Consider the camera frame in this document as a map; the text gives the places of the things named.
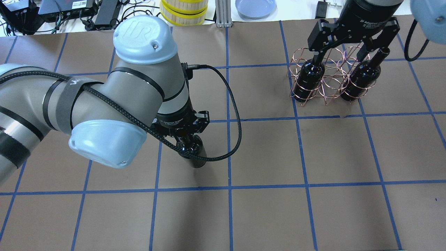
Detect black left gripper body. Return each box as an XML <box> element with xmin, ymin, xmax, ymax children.
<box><xmin>152</xmin><ymin>99</ymin><xmax>210</xmax><ymax>137</ymax></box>

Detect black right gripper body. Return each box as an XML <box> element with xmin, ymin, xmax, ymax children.
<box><xmin>307</xmin><ymin>0</ymin><xmax>400</xmax><ymax>52</ymax></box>

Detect dark glass wine bottle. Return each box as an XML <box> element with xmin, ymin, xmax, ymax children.
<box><xmin>176</xmin><ymin>135</ymin><xmax>207</xmax><ymax>168</ymax></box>

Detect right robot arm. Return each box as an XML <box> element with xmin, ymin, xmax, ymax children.
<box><xmin>308</xmin><ymin>0</ymin><xmax>446</xmax><ymax>66</ymax></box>

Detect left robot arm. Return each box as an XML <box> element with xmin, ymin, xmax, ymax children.
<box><xmin>0</xmin><ymin>15</ymin><xmax>210</xmax><ymax>184</ymax></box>

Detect dark bottle in rack corner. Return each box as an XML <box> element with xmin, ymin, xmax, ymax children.
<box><xmin>292</xmin><ymin>59</ymin><xmax>325</xmax><ymax>103</ymax></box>

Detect dark bottle in rack end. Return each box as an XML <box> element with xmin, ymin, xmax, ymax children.
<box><xmin>340</xmin><ymin>47</ymin><xmax>390</xmax><ymax>102</ymax></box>

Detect black power brick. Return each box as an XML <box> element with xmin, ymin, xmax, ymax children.
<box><xmin>314</xmin><ymin>0</ymin><xmax>328</xmax><ymax>19</ymax></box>

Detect blue plate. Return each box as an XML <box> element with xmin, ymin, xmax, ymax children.
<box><xmin>235</xmin><ymin>0</ymin><xmax>277</xmax><ymax>20</ymax></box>

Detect black power adapter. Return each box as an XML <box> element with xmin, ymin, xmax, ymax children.
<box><xmin>94</xmin><ymin>0</ymin><xmax>122</xmax><ymax>30</ymax></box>

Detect copper wire wine rack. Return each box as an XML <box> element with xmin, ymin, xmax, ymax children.
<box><xmin>288</xmin><ymin>43</ymin><xmax>376</xmax><ymax>106</ymax></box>

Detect aluminium frame post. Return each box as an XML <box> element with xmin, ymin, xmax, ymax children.
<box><xmin>215</xmin><ymin>0</ymin><xmax>233</xmax><ymax>28</ymax></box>

